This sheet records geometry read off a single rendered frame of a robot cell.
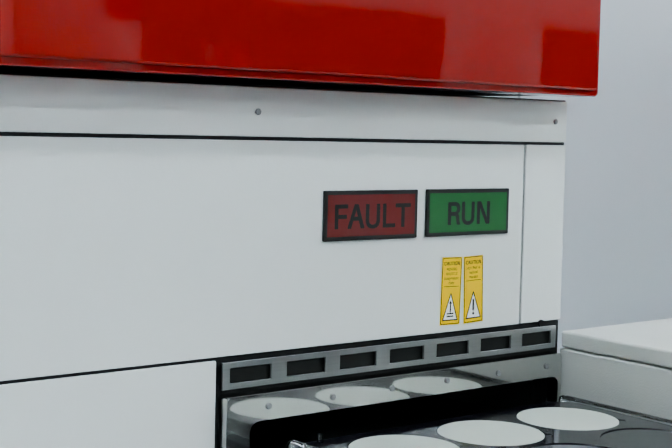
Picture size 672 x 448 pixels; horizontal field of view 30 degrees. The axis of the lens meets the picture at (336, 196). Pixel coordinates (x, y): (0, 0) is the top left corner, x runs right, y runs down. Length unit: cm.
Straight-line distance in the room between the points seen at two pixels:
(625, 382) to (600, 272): 245
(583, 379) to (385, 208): 32
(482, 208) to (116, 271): 43
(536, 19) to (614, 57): 252
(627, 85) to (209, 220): 284
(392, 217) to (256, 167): 17
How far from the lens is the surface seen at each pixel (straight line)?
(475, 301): 132
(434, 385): 128
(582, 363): 141
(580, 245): 373
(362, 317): 122
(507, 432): 122
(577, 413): 132
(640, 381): 136
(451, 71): 122
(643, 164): 393
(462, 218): 130
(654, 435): 125
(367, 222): 121
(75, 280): 105
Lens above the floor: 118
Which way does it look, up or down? 3 degrees down
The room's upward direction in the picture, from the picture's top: 1 degrees clockwise
